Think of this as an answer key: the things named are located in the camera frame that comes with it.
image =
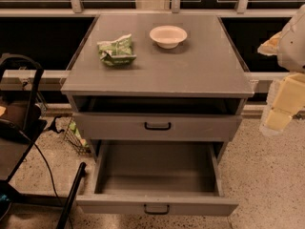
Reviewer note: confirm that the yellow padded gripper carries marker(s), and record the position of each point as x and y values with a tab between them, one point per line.
294	50

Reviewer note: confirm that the grey drawer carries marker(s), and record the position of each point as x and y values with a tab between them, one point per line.
158	118
157	178

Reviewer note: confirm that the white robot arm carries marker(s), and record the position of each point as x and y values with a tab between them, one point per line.
296	28

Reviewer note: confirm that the grey drawer cabinet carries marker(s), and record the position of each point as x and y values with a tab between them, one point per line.
205	65

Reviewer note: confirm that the grey top drawer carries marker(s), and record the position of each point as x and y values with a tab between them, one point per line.
158	118

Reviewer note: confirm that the white bowl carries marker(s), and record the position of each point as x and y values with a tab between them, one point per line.
168	37

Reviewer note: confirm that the green snack bag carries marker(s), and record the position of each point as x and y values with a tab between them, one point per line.
117	52

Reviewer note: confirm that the metal window railing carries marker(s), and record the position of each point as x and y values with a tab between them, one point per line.
29	31

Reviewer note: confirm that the black pole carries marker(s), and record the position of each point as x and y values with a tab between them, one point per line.
70	199

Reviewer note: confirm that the wire basket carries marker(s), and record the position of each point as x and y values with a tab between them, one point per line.
73	137

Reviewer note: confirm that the black cart with handle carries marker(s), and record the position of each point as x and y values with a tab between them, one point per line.
20	126

